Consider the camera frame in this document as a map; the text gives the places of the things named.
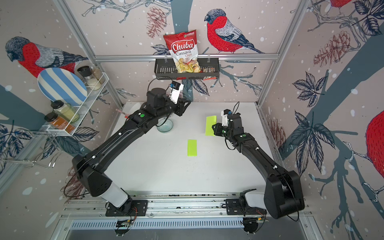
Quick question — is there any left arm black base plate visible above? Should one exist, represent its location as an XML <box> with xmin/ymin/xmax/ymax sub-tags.
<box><xmin>105</xmin><ymin>199</ymin><xmax>148</xmax><ymax>218</ymax></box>

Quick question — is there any red pink utensil in cup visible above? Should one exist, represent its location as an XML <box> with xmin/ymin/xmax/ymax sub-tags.
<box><xmin>116</xmin><ymin>109</ymin><xmax>130</xmax><ymax>119</ymax></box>

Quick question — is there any blue white striped plate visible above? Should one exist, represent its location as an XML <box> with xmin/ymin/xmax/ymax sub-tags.
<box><xmin>37</xmin><ymin>68</ymin><xmax>88</xmax><ymax>107</ymax></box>

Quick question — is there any black wire wall basket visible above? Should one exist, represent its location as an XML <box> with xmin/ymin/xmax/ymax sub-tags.
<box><xmin>154</xmin><ymin>58</ymin><xmax>220</xmax><ymax>80</ymax></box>

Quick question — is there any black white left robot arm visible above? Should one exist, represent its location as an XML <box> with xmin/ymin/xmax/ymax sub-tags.
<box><xmin>72</xmin><ymin>88</ymin><xmax>191</xmax><ymax>208</ymax></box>

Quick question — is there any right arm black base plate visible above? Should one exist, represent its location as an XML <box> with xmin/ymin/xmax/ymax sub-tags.
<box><xmin>222</xmin><ymin>198</ymin><xmax>267</xmax><ymax>216</ymax></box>

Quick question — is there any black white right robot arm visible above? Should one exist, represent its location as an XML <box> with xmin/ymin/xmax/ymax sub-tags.
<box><xmin>212</xmin><ymin>109</ymin><xmax>305</xmax><ymax>219</ymax></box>

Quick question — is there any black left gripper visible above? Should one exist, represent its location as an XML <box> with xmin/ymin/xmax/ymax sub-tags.
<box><xmin>154</xmin><ymin>96</ymin><xmax>191</xmax><ymax>121</ymax></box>

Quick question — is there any brown spice glass jar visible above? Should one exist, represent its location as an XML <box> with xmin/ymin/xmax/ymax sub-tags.
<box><xmin>91</xmin><ymin>65</ymin><xmax>105</xmax><ymax>85</ymax></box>

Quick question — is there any orange sauce jar black lid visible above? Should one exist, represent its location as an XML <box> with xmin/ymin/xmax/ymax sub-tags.
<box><xmin>44</xmin><ymin>112</ymin><xmax>75</xmax><ymax>134</ymax></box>

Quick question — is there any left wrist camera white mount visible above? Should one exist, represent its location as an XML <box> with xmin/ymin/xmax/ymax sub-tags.
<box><xmin>169</xmin><ymin>81</ymin><xmax>184</xmax><ymax>104</ymax></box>

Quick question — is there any white wire wall shelf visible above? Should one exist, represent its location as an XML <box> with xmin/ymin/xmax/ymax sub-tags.
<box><xmin>44</xmin><ymin>71</ymin><xmax>110</xmax><ymax>138</ymax></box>

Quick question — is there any black lid spice grinder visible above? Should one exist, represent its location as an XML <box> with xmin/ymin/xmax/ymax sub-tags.
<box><xmin>77</xmin><ymin>66</ymin><xmax>102</xmax><ymax>91</ymax></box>

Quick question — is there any red Chuba cassava chips bag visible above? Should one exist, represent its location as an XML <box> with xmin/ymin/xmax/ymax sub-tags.
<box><xmin>164</xmin><ymin>30</ymin><xmax>201</xmax><ymax>73</ymax></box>

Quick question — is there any green sauce jar black lid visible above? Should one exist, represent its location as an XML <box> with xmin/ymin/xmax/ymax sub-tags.
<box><xmin>51</xmin><ymin>100</ymin><xmax>80</xmax><ymax>123</ymax></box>

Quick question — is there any white utensil holder cup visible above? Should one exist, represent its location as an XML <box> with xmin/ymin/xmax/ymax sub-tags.
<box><xmin>128</xmin><ymin>103</ymin><xmax>142</xmax><ymax>115</ymax></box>

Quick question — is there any metal wire hook rack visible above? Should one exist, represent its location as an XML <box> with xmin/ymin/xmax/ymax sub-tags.
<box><xmin>1</xmin><ymin>128</ymin><xmax>64</xmax><ymax>170</ymax></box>

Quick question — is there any pale green ceramic bowl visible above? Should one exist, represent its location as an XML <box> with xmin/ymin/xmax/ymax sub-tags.
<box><xmin>156</xmin><ymin>118</ymin><xmax>174</xmax><ymax>133</ymax></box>

